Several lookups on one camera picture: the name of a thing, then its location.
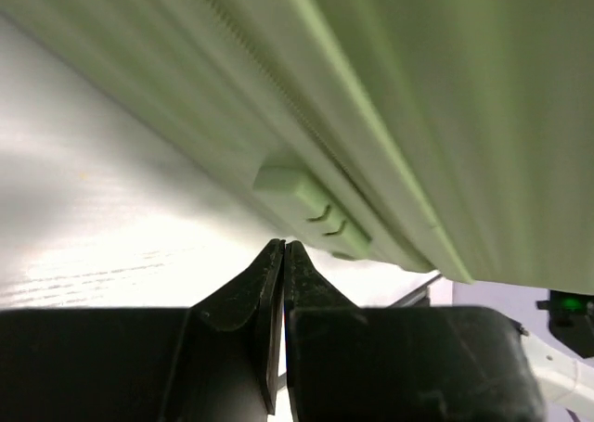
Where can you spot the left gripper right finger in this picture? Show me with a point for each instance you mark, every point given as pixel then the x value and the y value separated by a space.
pixel 326 337

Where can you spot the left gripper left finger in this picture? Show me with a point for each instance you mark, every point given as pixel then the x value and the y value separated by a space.
pixel 233 342

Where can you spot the green hard-shell suitcase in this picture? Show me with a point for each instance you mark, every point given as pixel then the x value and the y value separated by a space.
pixel 449 135

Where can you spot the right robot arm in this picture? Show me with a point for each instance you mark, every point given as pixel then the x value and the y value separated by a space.
pixel 535 321

